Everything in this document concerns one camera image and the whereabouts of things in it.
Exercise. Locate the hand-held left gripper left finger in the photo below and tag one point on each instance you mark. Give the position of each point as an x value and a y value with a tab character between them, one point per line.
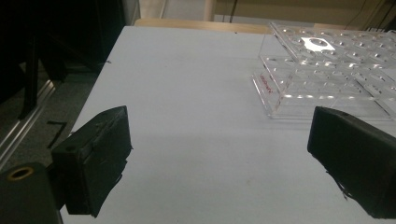
93	161

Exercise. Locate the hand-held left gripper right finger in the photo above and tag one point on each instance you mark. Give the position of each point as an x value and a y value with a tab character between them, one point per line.
355	155

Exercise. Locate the clear acrylic test tube rack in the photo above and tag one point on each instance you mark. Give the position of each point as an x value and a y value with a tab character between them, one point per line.
311	93

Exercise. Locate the black metal stand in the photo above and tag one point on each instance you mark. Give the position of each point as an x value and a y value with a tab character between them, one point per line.
31	77

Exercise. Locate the black curtain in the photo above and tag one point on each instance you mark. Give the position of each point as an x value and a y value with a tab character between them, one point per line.
12	46

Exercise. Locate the dark cabinet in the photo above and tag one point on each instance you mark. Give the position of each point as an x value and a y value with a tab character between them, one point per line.
132	11

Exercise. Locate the beige wooden furniture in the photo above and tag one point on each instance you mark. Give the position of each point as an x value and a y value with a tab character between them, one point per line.
280	9

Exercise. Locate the light wooden table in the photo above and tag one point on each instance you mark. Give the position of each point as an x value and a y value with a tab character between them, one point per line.
202	25

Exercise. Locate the metal floor rail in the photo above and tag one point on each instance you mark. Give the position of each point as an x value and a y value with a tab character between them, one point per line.
21	130

